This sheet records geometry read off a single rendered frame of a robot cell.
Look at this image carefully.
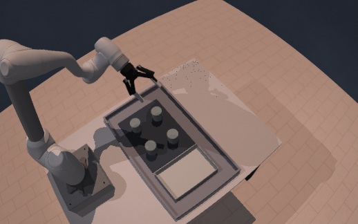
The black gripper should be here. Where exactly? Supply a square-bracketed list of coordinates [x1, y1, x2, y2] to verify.
[120, 62, 162, 103]

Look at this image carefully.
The translucent grey cylinder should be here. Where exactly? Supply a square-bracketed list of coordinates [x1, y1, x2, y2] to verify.
[151, 106, 163, 122]
[130, 118, 142, 133]
[167, 129, 179, 144]
[145, 140, 158, 156]

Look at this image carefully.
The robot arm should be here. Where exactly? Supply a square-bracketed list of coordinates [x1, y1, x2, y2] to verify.
[0, 37, 129, 194]

